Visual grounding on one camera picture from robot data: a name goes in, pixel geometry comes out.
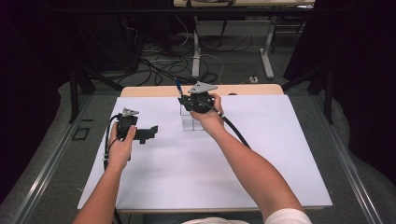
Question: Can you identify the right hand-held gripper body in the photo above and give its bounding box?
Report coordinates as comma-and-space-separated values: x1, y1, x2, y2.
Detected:
186, 80, 219, 115

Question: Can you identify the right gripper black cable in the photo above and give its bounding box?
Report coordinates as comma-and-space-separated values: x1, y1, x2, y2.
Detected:
199, 98, 252, 149

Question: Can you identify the black metal stand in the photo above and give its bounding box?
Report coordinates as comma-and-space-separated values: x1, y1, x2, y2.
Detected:
281, 63, 335, 125
67, 60, 124, 124

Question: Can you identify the white table mat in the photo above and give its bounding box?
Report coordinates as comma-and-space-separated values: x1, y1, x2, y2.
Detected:
77, 94, 333, 210

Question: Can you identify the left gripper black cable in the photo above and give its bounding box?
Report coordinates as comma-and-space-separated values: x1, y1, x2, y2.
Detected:
103, 113, 124, 224

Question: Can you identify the person's left hand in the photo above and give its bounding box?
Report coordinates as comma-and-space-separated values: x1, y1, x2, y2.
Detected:
106, 120, 138, 171

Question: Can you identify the wooden table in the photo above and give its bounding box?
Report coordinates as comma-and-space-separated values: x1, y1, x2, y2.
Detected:
110, 83, 334, 224

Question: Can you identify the clear plastic organizer box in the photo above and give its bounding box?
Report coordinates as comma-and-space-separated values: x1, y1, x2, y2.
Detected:
179, 104, 205, 132

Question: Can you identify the dark curtain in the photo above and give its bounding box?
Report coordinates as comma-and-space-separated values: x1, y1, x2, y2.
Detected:
0, 0, 73, 206
284, 0, 396, 188

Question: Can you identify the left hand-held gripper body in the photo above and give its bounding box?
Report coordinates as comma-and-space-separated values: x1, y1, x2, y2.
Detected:
116, 107, 140, 142

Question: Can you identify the person's right hand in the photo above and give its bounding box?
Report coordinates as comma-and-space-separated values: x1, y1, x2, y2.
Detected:
190, 92, 225, 135

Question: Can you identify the tangle of black cables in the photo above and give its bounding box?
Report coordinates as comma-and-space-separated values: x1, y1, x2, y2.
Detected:
116, 34, 254, 88

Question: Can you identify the person's white shirt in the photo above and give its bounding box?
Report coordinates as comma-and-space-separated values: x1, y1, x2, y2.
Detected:
181, 207, 314, 224

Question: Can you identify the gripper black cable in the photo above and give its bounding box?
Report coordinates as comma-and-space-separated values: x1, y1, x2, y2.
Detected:
103, 113, 124, 224
199, 98, 252, 149

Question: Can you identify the white cable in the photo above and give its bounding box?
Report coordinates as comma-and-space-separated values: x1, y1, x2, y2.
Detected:
174, 15, 226, 86

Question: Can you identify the white desk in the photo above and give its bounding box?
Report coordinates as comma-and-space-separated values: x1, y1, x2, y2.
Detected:
172, 0, 316, 80

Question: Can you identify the metal floor rail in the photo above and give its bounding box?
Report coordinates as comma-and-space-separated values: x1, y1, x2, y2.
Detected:
311, 94, 386, 224
10, 94, 94, 224

